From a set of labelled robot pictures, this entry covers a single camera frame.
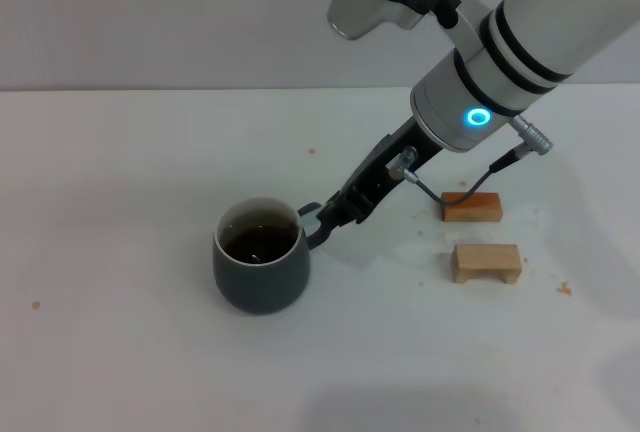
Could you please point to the stained orange wooden block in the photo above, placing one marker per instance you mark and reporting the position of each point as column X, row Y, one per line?
column 475, row 209

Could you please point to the dark grey ceramic coffee cup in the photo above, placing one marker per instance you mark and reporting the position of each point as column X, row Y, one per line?
column 260, row 282

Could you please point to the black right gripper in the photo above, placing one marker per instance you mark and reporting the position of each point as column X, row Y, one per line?
column 380, row 172

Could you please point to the light wooden notched block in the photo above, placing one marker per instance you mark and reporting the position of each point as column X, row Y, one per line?
column 480, row 257

